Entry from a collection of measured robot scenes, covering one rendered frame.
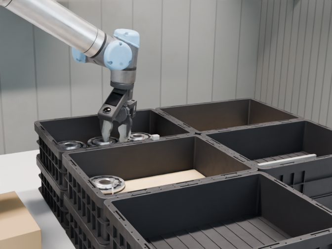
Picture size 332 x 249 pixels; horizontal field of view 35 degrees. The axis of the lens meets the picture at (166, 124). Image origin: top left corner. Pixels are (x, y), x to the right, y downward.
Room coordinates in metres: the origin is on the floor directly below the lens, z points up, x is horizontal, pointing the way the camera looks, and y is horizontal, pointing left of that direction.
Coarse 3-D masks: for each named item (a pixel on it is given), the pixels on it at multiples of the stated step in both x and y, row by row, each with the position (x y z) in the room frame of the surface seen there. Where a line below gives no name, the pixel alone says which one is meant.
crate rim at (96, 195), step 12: (120, 144) 1.30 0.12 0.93; (132, 144) 1.30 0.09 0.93; (144, 144) 1.32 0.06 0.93; (228, 156) 1.24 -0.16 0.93; (72, 168) 1.14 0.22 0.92; (252, 168) 1.15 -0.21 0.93; (84, 180) 1.06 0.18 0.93; (192, 180) 1.07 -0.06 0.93; (204, 180) 1.07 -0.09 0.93; (96, 192) 1.00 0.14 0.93; (132, 192) 1.00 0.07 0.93; (96, 204) 0.99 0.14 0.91
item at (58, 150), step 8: (136, 112) 1.64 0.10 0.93; (40, 120) 1.50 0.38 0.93; (48, 120) 1.51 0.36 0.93; (56, 120) 1.51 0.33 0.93; (64, 120) 1.53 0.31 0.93; (168, 120) 1.54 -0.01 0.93; (40, 128) 1.42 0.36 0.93; (184, 128) 1.45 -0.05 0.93; (40, 136) 1.42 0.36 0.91; (48, 136) 1.35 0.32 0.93; (168, 136) 1.38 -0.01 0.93; (176, 136) 1.38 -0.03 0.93; (48, 144) 1.33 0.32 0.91; (56, 144) 1.30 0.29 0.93; (112, 144) 1.30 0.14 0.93; (56, 152) 1.26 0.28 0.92; (64, 152) 1.24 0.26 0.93
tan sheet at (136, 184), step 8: (152, 176) 1.33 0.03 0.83; (160, 176) 1.33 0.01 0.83; (168, 176) 1.33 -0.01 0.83; (176, 176) 1.33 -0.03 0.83; (184, 176) 1.33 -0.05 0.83; (192, 176) 1.33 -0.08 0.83; (200, 176) 1.33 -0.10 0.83; (128, 184) 1.27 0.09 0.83; (136, 184) 1.27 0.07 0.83; (144, 184) 1.27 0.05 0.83; (152, 184) 1.27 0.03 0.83; (160, 184) 1.27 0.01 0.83
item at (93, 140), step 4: (100, 136) 1.57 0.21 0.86; (88, 140) 1.52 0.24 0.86; (92, 140) 1.54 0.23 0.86; (112, 140) 1.53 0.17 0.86; (116, 140) 1.54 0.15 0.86; (88, 144) 1.49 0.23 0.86; (92, 144) 1.50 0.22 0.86; (96, 144) 1.49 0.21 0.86; (100, 144) 1.49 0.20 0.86; (104, 144) 1.49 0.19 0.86
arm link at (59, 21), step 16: (0, 0) 1.19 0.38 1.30; (16, 0) 1.21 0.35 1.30; (32, 0) 1.22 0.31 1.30; (48, 0) 1.25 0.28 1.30; (32, 16) 1.23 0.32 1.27; (48, 16) 1.24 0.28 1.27; (64, 16) 1.26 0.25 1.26; (48, 32) 1.27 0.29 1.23; (64, 32) 1.26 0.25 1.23; (80, 32) 1.28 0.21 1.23; (96, 32) 1.31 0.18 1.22; (80, 48) 1.29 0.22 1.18; (96, 48) 1.30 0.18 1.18; (112, 48) 1.30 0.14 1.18; (128, 48) 1.32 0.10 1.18; (112, 64) 1.30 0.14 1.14; (128, 64) 1.32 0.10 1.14
